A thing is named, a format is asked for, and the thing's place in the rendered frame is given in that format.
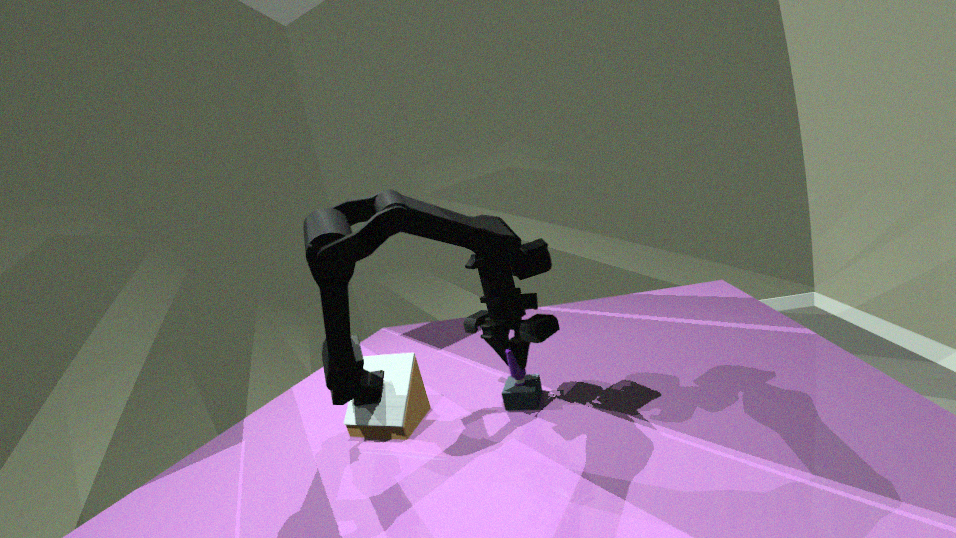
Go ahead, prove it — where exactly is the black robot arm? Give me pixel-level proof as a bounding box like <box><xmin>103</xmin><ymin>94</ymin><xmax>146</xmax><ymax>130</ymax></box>
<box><xmin>303</xmin><ymin>189</ymin><xmax>552</xmax><ymax>406</ymax></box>

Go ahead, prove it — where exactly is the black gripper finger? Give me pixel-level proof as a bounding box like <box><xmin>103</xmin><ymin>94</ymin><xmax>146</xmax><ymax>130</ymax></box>
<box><xmin>508</xmin><ymin>337</ymin><xmax>531</xmax><ymax>370</ymax></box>
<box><xmin>480</xmin><ymin>329</ymin><xmax>510</xmax><ymax>366</ymax></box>

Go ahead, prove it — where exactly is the pale blue square block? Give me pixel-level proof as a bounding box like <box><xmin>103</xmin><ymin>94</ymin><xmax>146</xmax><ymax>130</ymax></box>
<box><xmin>502</xmin><ymin>374</ymin><xmax>543</xmax><ymax>411</ymax></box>

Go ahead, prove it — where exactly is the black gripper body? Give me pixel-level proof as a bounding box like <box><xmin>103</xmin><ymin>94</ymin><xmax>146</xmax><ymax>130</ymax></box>
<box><xmin>463</xmin><ymin>284</ymin><xmax>560</xmax><ymax>343</ymax></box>

